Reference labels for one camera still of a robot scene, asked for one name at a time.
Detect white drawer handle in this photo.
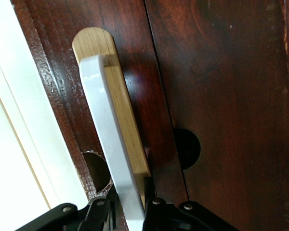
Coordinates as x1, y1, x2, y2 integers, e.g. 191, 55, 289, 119
79, 54, 146, 231

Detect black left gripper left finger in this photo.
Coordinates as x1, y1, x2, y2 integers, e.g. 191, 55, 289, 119
14, 194, 127, 231

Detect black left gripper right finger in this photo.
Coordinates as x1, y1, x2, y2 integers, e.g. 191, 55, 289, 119
143, 177, 239, 231

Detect dark wooden drawer with handle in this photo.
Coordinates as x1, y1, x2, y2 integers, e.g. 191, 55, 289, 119
11, 0, 191, 231

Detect light wooden handle plate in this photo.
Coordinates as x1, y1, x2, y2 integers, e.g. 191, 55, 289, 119
72, 27, 152, 209

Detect cream white box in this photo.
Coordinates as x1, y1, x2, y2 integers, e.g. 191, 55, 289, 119
0, 0, 90, 217

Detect dark wooden drawer without handle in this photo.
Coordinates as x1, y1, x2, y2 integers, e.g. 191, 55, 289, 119
144, 0, 289, 231

